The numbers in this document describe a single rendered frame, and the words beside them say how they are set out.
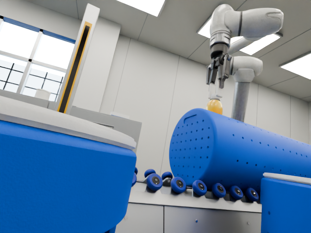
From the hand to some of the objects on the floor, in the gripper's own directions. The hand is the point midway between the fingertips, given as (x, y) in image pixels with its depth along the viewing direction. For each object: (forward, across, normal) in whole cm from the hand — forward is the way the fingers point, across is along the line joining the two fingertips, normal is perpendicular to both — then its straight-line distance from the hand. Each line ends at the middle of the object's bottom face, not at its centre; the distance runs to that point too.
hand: (215, 90), depth 77 cm
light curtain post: (+133, -33, -58) cm, 149 cm away
